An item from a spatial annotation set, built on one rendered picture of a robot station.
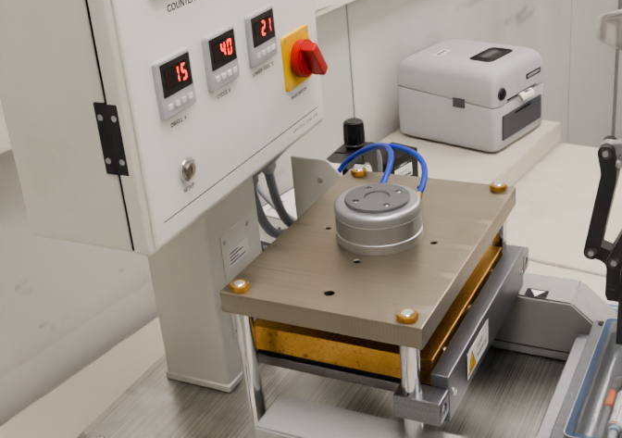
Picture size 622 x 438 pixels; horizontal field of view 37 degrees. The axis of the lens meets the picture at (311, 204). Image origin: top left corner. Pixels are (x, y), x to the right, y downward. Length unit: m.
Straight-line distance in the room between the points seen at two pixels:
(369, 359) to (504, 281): 0.17
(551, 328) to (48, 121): 0.53
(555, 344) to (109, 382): 0.65
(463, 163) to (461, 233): 0.97
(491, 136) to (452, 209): 0.94
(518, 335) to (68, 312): 0.67
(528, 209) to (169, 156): 1.05
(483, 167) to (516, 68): 0.21
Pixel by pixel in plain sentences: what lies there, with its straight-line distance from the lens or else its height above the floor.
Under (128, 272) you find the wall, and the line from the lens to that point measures 1.44.
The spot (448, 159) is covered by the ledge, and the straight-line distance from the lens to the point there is 1.83.
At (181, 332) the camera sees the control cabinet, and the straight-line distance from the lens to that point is 0.97.
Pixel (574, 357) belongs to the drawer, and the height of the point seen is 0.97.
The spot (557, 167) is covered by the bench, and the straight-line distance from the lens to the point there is 1.90.
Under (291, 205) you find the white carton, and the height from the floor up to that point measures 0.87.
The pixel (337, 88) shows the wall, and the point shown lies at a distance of 1.82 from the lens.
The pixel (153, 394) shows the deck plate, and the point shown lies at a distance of 1.00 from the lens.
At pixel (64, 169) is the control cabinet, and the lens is 0.79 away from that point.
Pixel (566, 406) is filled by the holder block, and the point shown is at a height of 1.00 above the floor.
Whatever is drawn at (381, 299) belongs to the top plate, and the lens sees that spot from 0.75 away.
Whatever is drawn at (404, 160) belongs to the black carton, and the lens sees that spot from 1.68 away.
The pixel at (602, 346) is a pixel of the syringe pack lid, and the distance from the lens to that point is 0.89.
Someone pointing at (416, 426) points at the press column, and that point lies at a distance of 0.78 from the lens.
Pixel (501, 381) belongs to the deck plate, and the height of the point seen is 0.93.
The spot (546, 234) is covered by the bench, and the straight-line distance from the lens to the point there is 1.64.
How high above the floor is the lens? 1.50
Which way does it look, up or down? 25 degrees down
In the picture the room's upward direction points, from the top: 6 degrees counter-clockwise
